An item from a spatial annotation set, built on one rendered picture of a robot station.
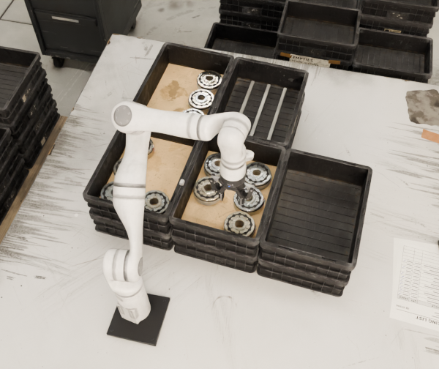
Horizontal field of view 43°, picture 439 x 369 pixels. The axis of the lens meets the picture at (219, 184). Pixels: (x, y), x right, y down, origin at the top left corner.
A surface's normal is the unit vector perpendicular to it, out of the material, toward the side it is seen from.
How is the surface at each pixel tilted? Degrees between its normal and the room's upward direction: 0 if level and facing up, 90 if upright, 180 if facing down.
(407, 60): 0
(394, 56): 0
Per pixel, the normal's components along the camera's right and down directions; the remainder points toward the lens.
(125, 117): -0.33, 0.00
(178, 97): 0.00, -0.58
